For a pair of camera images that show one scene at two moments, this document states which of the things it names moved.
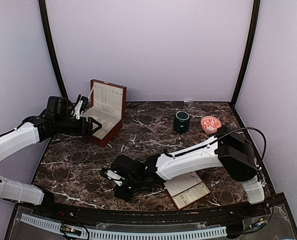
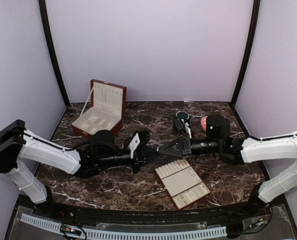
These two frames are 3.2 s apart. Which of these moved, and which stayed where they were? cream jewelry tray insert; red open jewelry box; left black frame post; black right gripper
Moved: black right gripper
Stayed: left black frame post; red open jewelry box; cream jewelry tray insert
